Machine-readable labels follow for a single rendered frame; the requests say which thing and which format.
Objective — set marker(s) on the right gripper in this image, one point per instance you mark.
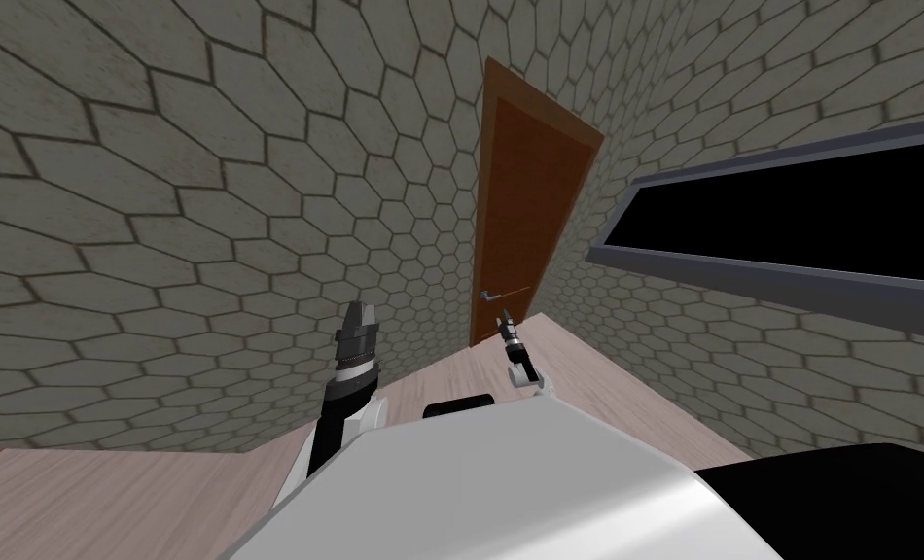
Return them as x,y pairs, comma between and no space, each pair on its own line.
510,333

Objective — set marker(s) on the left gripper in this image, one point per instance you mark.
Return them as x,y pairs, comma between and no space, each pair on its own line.
356,339

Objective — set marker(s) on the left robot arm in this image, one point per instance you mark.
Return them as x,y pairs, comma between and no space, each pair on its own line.
344,397

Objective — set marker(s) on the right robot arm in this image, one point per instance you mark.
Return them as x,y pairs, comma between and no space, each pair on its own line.
835,505

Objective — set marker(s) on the brown door leaf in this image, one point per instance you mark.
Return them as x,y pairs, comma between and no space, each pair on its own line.
532,210

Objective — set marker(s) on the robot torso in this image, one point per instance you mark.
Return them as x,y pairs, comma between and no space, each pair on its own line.
493,490

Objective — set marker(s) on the dark window with grey frame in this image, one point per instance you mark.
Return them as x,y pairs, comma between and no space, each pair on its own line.
804,218

